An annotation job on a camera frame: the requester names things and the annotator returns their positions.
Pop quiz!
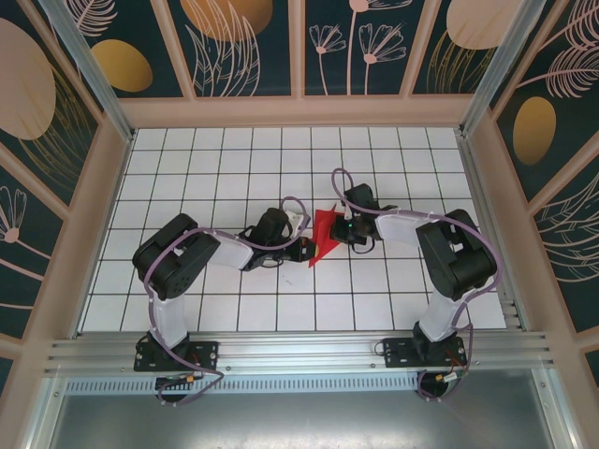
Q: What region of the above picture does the red paper sheet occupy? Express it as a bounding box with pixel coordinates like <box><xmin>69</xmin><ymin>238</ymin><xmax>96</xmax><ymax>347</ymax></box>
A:
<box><xmin>306</xmin><ymin>203</ymin><xmax>345</xmax><ymax>270</ymax></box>

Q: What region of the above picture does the grey metal plate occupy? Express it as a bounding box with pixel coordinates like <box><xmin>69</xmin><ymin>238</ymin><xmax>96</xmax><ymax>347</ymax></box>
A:
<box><xmin>27</xmin><ymin>392</ymin><xmax>577</xmax><ymax>449</ymax></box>

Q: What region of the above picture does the small circuit board with connector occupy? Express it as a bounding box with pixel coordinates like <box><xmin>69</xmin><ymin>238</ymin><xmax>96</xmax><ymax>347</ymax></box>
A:
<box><xmin>155</xmin><ymin>372</ymin><xmax>200</xmax><ymax>389</ymax></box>

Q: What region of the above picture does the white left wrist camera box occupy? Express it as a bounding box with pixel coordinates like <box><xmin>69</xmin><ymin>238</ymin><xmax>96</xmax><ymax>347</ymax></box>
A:
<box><xmin>285</xmin><ymin>210</ymin><xmax>311</xmax><ymax>231</ymax></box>

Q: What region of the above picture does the long aluminium mounting rail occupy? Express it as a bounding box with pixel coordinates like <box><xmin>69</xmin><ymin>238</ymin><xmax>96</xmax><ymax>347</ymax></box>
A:
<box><xmin>44</xmin><ymin>330</ymin><xmax>556</xmax><ymax>375</ymax></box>

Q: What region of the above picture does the aluminium side rail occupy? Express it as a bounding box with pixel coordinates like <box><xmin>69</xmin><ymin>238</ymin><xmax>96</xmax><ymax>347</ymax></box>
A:
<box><xmin>456</xmin><ymin>130</ymin><xmax>533</xmax><ymax>333</ymax></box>

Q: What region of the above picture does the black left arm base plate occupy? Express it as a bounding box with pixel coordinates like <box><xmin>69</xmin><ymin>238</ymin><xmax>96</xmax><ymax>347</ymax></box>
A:
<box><xmin>133</xmin><ymin>329</ymin><xmax>221</xmax><ymax>373</ymax></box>

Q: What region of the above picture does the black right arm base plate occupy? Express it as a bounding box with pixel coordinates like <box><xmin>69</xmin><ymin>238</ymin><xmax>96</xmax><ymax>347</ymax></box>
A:
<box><xmin>382</xmin><ymin>334</ymin><xmax>468</xmax><ymax>369</ymax></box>

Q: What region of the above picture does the slotted grey cable tray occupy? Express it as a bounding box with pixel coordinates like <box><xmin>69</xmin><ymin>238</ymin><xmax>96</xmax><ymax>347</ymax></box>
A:
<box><xmin>63</xmin><ymin>377</ymin><xmax>539</xmax><ymax>397</ymax></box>

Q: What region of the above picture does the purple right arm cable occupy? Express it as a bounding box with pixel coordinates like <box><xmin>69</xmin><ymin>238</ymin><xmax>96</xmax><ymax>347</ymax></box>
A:
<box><xmin>330</xmin><ymin>167</ymin><xmax>502</xmax><ymax>404</ymax></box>

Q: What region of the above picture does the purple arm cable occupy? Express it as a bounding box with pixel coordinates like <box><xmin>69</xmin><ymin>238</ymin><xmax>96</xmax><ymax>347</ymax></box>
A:
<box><xmin>330</xmin><ymin>167</ymin><xmax>502</xmax><ymax>404</ymax></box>
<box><xmin>143</xmin><ymin>195</ymin><xmax>313</xmax><ymax>408</ymax></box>

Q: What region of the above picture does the wall panel with flower outlines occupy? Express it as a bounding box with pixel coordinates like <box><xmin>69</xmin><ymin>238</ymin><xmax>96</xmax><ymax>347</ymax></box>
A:
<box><xmin>303</xmin><ymin>0</ymin><xmax>425</xmax><ymax>97</ymax></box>

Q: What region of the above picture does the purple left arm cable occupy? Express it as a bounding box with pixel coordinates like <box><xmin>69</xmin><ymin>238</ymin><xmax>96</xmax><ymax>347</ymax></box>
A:
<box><xmin>143</xmin><ymin>195</ymin><xmax>313</xmax><ymax>408</ymax></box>

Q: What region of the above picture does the wall panel with gold oval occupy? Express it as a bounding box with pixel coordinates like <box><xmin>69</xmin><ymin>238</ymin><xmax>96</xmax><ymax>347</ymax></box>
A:
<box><xmin>494</xmin><ymin>0</ymin><xmax>599</xmax><ymax>202</ymax></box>

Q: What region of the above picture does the wall panel with leaf outlines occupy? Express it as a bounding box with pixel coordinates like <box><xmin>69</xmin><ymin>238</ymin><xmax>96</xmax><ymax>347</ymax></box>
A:
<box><xmin>168</xmin><ymin>0</ymin><xmax>292</xmax><ymax>98</ymax></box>

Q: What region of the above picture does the wall panel with fern outlines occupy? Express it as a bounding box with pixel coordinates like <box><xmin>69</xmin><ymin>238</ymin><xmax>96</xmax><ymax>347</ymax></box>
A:
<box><xmin>533</xmin><ymin>149</ymin><xmax>599</xmax><ymax>334</ymax></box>

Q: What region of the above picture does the aluminium corner post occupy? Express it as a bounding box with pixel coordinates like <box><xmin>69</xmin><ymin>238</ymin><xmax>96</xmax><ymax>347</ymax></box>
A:
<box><xmin>458</xmin><ymin>0</ymin><xmax>548</xmax><ymax>137</ymax></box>
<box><xmin>37</xmin><ymin>0</ymin><xmax>137</xmax><ymax>144</ymax></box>

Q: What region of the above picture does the wall panel with peach circle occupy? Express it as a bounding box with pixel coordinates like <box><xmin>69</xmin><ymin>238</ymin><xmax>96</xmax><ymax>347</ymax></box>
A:
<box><xmin>411</xmin><ymin>0</ymin><xmax>520</xmax><ymax>94</ymax></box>

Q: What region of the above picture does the wall panel with yellow oval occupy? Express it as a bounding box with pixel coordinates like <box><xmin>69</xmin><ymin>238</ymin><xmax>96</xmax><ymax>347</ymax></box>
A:
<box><xmin>65</xmin><ymin>0</ymin><xmax>184</xmax><ymax>99</ymax></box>

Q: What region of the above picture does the wall panel with single flower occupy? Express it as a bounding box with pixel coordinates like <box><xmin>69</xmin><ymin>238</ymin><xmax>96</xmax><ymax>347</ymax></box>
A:
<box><xmin>0</xmin><ymin>158</ymin><xmax>65</xmax><ymax>340</ymax></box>

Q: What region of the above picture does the wall panel with gold lines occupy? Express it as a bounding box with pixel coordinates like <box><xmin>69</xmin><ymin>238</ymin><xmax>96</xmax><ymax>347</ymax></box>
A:
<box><xmin>0</xmin><ymin>4</ymin><xmax>100</xmax><ymax>210</ymax></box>

